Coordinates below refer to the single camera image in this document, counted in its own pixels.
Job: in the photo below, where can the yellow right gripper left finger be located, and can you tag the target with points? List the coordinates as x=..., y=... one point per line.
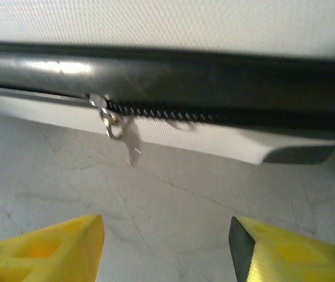
x=53, y=249

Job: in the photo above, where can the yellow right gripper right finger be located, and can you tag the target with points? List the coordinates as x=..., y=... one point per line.
x=288, y=252

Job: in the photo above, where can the silver zipper pull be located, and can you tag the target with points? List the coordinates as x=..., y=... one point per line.
x=133, y=144

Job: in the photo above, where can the white hard-shell suitcase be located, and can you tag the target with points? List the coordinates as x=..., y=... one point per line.
x=185, y=73

